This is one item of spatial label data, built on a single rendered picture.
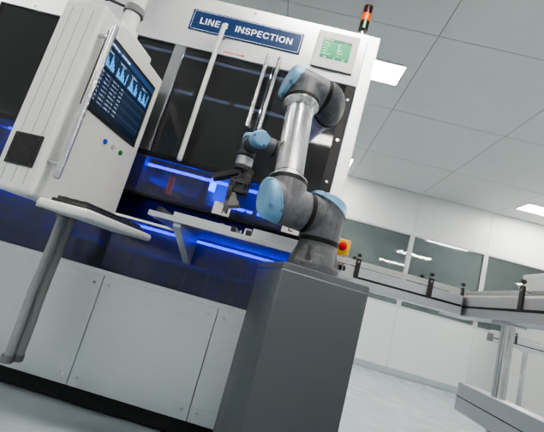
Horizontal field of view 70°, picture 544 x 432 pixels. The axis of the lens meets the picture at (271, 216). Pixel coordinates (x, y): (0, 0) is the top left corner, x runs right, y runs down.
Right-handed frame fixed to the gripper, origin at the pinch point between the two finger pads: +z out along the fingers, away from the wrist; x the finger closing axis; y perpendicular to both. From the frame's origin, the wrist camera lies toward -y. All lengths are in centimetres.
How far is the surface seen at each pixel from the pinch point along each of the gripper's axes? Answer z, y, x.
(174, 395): 81, -1, 19
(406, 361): 72, 252, 479
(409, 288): 8, 91, 30
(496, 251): -135, 359, 479
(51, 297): 56, -68, 19
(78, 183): 8, -54, -17
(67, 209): 20, -42, -39
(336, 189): -27, 45, 19
